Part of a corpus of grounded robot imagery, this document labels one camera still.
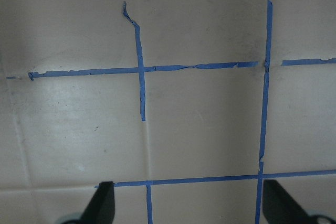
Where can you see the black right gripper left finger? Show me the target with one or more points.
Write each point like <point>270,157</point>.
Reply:
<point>101,208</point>

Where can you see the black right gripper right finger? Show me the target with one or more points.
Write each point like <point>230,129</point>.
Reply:
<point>279,207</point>

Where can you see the brown paper table cover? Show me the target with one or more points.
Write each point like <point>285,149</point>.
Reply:
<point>185,104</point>

